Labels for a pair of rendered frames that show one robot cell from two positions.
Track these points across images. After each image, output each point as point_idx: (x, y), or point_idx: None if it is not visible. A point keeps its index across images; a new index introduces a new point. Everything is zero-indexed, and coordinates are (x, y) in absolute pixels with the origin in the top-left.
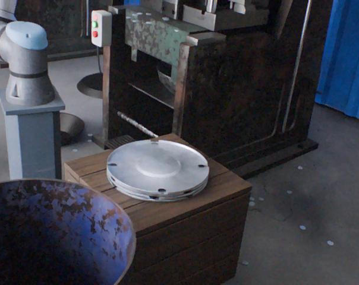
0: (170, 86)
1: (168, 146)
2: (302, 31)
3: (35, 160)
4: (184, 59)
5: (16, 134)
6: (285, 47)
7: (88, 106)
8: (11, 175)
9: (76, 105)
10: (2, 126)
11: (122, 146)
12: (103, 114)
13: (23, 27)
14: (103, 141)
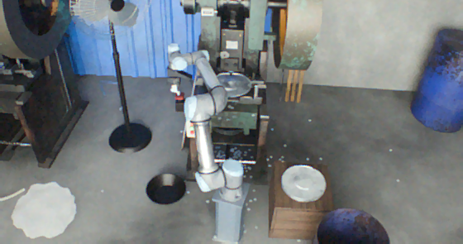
0: (231, 134)
1: (292, 170)
2: (265, 73)
3: (242, 214)
4: (264, 126)
5: (240, 211)
6: None
7: (145, 160)
8: (228, 228)
9: (138, 164)
10: (131, 207)
11: (283, 184)
12: (193, 165)
13: (232, 166)
14: (194, 177)
